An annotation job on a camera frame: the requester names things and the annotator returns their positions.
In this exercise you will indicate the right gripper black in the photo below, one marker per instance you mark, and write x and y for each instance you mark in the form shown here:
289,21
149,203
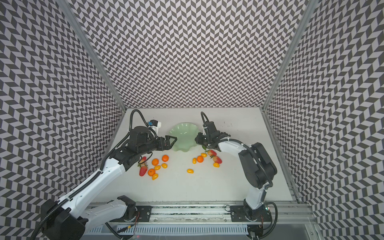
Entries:
199,141

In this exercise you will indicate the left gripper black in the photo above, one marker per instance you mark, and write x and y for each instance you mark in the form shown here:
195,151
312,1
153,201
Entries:
162,147

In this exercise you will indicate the green wavy glass bowl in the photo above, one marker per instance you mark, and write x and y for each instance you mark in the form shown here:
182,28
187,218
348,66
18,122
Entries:
185,134

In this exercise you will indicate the strawberry red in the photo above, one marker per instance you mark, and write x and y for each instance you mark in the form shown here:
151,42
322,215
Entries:
143,170

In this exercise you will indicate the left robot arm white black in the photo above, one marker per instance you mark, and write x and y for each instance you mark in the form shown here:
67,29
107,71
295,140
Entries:
68,219

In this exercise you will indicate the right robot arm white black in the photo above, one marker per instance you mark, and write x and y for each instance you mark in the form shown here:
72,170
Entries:
258,167

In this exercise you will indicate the orange left right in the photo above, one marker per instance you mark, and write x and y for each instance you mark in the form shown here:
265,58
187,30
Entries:
165,158

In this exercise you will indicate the orange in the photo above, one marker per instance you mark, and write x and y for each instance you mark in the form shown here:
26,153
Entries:
165,158
200,159
155,162
151,172

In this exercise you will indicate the orange left upper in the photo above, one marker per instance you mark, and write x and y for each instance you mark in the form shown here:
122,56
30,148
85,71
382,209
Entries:
155,162

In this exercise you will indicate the orange left lower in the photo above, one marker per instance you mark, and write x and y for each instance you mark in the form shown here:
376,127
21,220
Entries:
151,172

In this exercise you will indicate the yellow kumquat left bottom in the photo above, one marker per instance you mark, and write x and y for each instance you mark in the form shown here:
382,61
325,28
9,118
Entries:
155,176

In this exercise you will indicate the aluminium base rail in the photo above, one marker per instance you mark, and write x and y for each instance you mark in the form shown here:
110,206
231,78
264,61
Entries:
203,219

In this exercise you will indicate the left corner aluminium post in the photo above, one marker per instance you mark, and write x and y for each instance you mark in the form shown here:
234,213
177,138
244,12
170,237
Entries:
71,18

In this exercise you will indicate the corner aluminium post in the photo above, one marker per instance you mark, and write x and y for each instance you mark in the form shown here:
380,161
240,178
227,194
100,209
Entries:
71,18
312,4

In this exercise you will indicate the right corner aluminium post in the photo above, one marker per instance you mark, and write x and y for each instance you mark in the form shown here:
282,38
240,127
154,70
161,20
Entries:
312,4

